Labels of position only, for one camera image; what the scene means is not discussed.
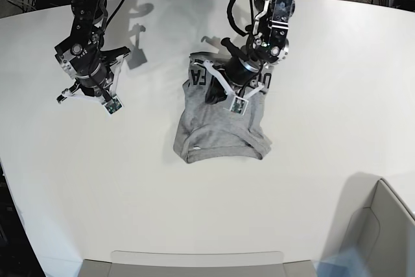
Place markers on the beige tray bottom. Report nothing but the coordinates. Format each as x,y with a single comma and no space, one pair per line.
123,263

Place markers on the beige box right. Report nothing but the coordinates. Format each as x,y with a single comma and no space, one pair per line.
380,237

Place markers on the grey T-shirt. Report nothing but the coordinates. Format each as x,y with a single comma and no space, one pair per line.
210,130

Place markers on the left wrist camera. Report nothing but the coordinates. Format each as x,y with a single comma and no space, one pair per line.
238,105

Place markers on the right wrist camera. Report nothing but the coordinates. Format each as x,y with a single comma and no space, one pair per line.
113,105

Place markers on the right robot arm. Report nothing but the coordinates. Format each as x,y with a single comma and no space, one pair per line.
90,21

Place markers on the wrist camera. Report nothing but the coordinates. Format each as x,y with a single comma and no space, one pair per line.
113,105
238,105

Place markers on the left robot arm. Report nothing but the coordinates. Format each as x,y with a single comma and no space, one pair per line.
266,44

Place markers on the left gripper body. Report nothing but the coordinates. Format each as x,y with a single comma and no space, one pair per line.
239,66

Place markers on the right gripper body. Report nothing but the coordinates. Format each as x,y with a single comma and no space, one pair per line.
95,73

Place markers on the blue translucent object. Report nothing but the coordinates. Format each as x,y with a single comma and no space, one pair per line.
343,262

